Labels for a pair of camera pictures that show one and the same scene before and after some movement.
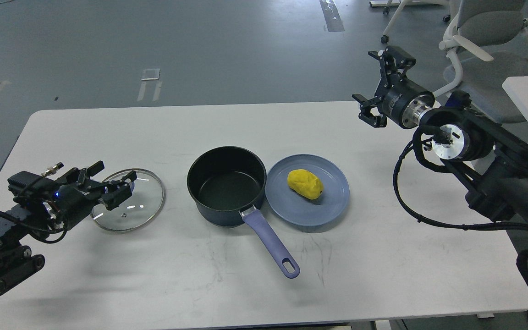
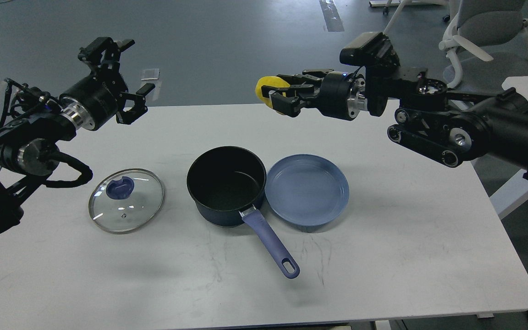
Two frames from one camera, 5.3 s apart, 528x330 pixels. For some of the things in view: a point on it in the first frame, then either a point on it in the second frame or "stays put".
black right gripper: [399, 100] → [341, 95]
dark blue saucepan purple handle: [224, 181] stays put
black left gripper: [71, 204] → [93, 102]
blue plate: [293, 207] stays put
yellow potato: [305, 183] → [273, 81]
